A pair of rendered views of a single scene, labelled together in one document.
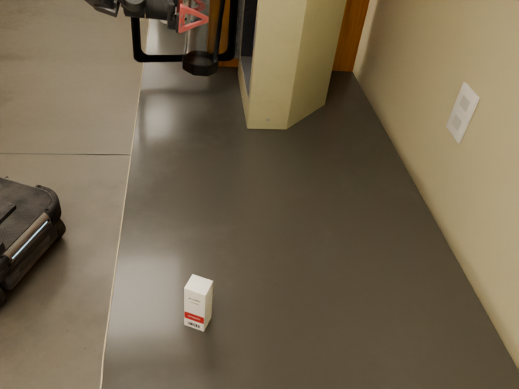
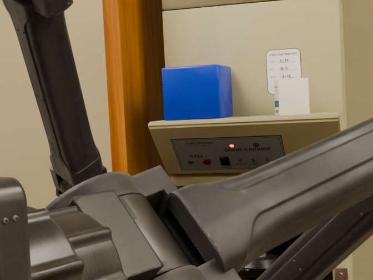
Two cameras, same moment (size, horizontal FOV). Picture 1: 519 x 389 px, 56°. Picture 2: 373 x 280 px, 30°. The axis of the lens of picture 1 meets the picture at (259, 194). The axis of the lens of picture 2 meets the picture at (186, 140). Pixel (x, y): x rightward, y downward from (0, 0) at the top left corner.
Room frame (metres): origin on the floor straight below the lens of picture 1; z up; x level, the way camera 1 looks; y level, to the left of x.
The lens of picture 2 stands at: (0.83, 1.25, 1.54)
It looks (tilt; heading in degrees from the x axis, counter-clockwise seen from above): 3 degrees down; 297
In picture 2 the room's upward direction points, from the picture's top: 3 degrees counter-clockwise
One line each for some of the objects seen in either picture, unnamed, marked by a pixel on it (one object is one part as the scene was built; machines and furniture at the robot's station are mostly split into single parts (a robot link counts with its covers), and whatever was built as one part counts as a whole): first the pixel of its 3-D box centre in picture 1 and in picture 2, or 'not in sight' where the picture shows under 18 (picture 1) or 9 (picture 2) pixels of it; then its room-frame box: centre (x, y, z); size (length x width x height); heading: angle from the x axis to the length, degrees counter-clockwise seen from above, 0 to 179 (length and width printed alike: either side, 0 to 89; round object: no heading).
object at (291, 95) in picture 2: not in sight; (291, 96); (1.21, 0.13, 1.54); 0.05 x 0.05 x 0.06; 28
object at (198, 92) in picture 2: not in sight; (198, 93); (1.37, 0.16, 1.56); 0.10 x 0.10 x 0.09; 11
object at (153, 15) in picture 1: (160, 8); not in sight; (1.23, 0.31, 1.20); 0.10 x 0.07 x 0.07; 14
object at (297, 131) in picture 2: not in sight; (247, 145); (1.28, 0.14, 1.46); 0.32 x 0.11 x 0.10; 11
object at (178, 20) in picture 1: (189, 15); not in sight; (1.22, 0.23, 1.20); 0.09 x 0.07 x 0.07; 104
